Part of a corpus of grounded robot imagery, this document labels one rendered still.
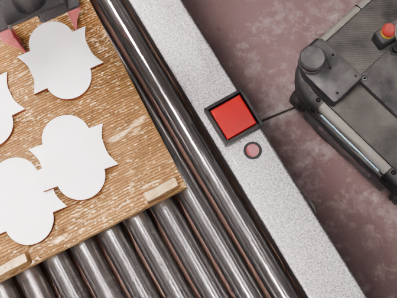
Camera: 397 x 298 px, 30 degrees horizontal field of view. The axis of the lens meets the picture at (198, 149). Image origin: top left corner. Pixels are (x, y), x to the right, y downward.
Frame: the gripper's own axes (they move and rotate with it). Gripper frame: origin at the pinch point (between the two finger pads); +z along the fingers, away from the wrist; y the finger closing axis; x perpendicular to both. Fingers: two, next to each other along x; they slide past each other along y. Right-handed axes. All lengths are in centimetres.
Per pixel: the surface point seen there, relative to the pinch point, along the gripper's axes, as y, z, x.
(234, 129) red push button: 21.6, 11.0, -27.1
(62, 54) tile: 0.8, 1.7, -3.7
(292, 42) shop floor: 65, 88, 40
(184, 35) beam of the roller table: 21.8, 6.4, -7.6
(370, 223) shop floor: 59, 106, -17
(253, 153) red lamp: 22.8, 13.8, -31.4
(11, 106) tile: -10.8, 3.1, -8.5
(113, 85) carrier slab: 6.4, 5.3, -11.8
